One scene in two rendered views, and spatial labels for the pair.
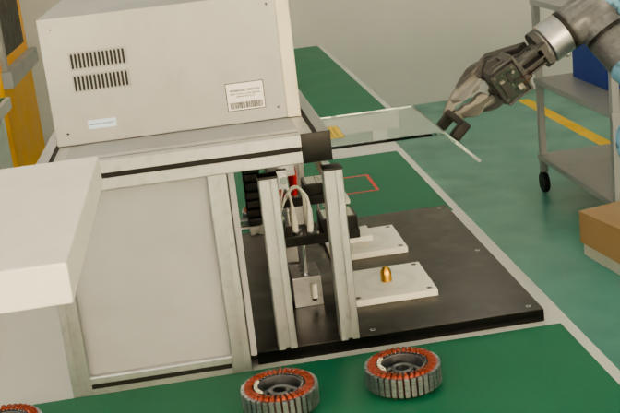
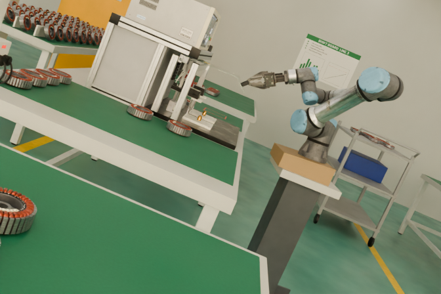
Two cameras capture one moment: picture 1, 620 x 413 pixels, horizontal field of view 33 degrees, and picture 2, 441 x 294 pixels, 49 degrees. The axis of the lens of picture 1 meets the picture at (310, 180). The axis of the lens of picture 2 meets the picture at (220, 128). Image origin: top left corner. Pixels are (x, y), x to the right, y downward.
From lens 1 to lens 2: 0.85 m
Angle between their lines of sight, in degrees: 9
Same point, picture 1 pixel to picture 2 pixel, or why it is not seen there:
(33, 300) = not seen: outside the picture
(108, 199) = (128, 33)
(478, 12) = not seen: hidden behind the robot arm
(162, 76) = (166, 13)
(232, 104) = (180, 33)
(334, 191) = (193, 71)
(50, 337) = not seen: hidden behind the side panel
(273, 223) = (170, 69)
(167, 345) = (119, 87)
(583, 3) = (305, 69)
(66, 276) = not seen: outside the picture
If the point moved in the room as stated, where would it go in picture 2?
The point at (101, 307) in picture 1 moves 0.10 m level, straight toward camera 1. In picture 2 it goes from (107, 64) to (103, 65)
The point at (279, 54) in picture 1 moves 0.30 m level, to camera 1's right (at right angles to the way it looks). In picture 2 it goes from (202, 26) to (260, 51)
